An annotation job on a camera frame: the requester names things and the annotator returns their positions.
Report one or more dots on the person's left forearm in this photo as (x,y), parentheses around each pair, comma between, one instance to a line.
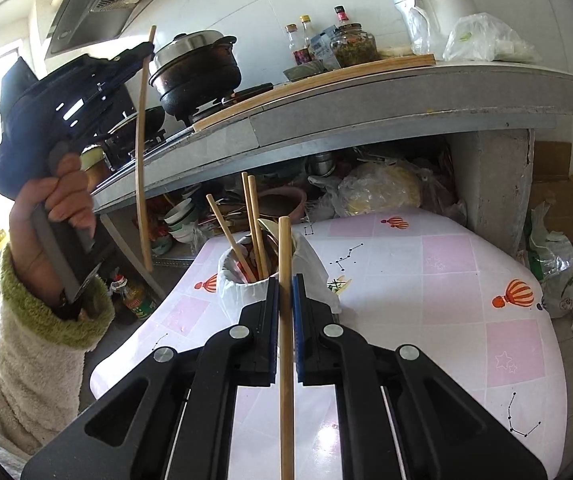
(31,370)

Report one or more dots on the stack of white bowls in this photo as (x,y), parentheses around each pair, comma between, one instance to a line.
(181,220)

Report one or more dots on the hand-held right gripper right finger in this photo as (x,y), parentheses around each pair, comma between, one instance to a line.
(296,330)

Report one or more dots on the small steel pot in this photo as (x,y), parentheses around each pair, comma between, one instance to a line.
(322,165)

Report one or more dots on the cardboard box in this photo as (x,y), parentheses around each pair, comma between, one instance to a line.
(566,185)

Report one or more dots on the small clear plastic bag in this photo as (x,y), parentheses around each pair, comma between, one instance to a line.
(424,32)

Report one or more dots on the yellow-capped sauce bottle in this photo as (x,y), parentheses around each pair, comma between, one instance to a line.
(308,35)

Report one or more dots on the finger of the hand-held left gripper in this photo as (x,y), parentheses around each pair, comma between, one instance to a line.
(124,80)
(131,55)

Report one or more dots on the wooden cutting board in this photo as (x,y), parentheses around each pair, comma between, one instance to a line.
(316,80)

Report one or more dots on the blue white packet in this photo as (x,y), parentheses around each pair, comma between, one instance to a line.
(324,50)

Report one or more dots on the black cooking pot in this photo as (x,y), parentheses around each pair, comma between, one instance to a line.
(199,85)

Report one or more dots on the bag-lined steel utensil holder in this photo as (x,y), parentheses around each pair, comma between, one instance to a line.
(311,265)

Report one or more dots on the cooking oil bottle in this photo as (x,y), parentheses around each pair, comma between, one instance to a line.
(134,302)

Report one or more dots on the black frying pan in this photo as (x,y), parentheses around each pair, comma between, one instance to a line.
(126,132)

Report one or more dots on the bag of yellow food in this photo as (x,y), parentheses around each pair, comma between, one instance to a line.
(381,190)

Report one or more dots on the brown-capped sauce bottle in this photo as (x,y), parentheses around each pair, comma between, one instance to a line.
(296,50)

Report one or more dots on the wooden chopstick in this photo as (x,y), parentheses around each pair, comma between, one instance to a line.
(256,201)
(249,200)
(229,232)
(138,170)
(285,260)

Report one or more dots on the brown clay bowl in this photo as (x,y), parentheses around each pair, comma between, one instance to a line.
(284,202)

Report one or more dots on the glass jar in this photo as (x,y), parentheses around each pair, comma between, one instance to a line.
(354,47)

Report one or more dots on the white kitchen appliance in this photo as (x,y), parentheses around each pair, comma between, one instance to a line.
(436,0)

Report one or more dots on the brown clay pot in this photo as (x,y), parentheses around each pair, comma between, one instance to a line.
(94,170)

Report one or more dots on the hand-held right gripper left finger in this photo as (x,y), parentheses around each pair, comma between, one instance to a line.
(272,345)

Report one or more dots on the steel pot lid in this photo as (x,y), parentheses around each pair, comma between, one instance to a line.
(191,45)

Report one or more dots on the pink patterned tablecloth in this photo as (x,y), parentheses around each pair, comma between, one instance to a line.
(406,285)

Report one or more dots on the person's left hand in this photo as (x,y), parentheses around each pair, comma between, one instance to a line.
(74,195)

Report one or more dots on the large clear plastic bag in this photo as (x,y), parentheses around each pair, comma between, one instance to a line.
(486,37)

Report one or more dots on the gas stove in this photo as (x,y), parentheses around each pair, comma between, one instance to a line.
(176,132)

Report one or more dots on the crumpled clear plastic bag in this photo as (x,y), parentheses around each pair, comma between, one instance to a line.
(561,270)

